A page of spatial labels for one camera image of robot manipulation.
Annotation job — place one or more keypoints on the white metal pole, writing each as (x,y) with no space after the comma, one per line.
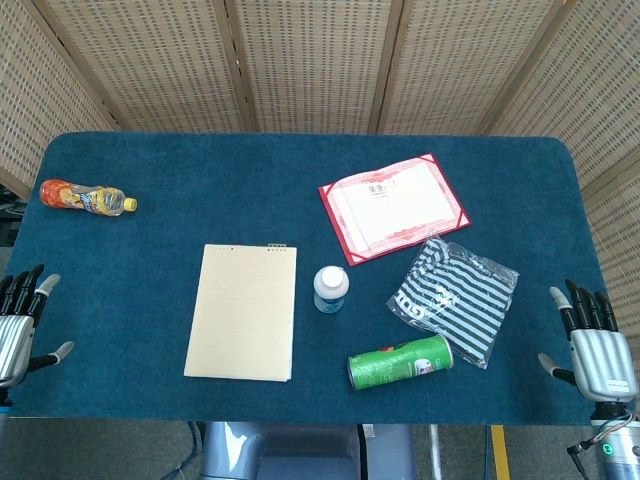
(435,450)

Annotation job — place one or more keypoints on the red certificate folder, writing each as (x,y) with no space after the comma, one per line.
(395,210)

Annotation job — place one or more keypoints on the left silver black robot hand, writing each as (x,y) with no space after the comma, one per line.
(15,345)

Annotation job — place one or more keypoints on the woven bamboo screen panel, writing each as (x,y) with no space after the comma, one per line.
(30,100)
(620,225)
(600,100)
(150,65)
(315,65)
(450,65)

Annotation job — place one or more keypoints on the dark equipment behind table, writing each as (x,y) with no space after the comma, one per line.
(7,220)

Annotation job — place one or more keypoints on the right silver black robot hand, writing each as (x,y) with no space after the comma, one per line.
(600,360)

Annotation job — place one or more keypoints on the beige notepad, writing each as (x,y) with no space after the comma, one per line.
(240,315)

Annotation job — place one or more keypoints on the green chips can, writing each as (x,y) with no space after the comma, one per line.
(400,362)

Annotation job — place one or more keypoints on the small white plastic bottle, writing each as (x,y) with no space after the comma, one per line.
(331,292)

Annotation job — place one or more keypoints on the orange yellow drink bottle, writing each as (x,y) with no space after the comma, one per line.
(85,197)

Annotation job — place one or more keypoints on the striped garment in plastic bag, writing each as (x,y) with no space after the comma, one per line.
(450,300)

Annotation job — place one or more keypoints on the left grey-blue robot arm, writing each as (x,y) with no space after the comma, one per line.
(3,411)

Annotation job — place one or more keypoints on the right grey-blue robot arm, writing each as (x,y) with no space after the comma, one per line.
(622,450)

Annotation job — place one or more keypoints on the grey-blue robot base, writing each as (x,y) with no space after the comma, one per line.
(300,455)

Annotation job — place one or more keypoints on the blue table cloth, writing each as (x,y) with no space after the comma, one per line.
(150,200)

